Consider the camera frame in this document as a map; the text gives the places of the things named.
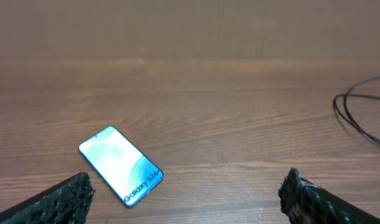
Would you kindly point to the blue Galaxy smartphone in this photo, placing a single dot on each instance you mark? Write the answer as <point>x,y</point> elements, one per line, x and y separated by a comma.
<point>125,169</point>

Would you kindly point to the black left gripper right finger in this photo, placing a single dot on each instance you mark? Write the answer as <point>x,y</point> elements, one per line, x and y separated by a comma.
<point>305,202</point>

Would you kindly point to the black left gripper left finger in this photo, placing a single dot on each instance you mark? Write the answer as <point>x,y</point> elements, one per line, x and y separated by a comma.
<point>66,202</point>

